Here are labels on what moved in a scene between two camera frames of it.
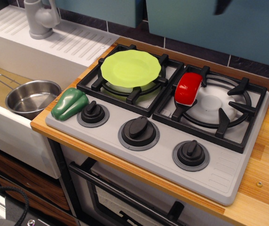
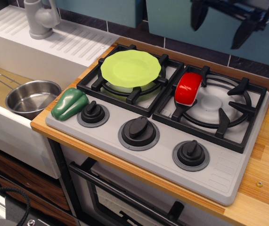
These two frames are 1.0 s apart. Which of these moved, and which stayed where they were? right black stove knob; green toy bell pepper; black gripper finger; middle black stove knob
Moved: black gripper finger
Stayed: right black stove knob; green toy bell pepper; middle black stove knob
